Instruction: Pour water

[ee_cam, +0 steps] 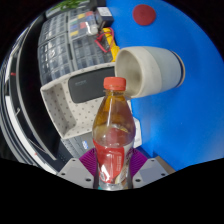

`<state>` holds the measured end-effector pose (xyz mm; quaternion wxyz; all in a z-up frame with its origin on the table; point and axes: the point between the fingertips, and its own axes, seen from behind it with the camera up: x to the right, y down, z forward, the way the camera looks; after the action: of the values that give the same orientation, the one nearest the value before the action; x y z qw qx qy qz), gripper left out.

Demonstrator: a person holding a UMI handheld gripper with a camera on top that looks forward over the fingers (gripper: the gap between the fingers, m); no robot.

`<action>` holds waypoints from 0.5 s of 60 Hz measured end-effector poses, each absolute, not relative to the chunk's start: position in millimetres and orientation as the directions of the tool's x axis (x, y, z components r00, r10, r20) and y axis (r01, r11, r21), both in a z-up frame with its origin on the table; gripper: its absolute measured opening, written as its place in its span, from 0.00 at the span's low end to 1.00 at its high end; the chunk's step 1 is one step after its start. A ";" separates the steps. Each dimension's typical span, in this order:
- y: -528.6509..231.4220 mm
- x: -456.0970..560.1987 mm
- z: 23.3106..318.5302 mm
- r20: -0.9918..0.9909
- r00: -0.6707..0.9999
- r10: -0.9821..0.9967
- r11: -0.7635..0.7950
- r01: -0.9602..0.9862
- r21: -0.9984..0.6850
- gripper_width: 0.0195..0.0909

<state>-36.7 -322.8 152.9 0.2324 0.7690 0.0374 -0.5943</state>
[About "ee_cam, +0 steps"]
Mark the yellow multimeter with red leads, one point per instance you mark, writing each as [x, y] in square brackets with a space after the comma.
[110, 41]

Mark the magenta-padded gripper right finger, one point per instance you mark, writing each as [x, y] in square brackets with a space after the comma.
[150, 170]

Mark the black wall shelf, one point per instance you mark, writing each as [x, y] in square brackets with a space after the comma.
[31, 90]

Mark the flat round red coaster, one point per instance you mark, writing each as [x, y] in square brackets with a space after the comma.
[144, 14]

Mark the small white box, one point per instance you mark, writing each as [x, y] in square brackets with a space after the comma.
[138, 133]

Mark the dark box with white label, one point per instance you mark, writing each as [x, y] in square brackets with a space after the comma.
[105, 15]

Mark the black rectangular speaker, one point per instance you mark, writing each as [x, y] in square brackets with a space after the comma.
[88, 85]

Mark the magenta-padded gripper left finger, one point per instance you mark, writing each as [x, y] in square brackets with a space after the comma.
[75, 171]

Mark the white dotted storage tray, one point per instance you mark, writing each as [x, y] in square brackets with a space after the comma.
[68, 115]

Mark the grey ceramic cup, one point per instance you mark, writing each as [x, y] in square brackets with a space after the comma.
[150, 68]

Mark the dark grey carton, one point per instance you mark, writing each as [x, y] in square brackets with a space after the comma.
[75, 148]

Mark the clear organiser with coloured parts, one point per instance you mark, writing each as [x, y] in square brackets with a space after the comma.
[80, 23]

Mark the red-capped clear drink bottle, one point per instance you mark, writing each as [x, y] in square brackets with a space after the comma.
[113, 133]

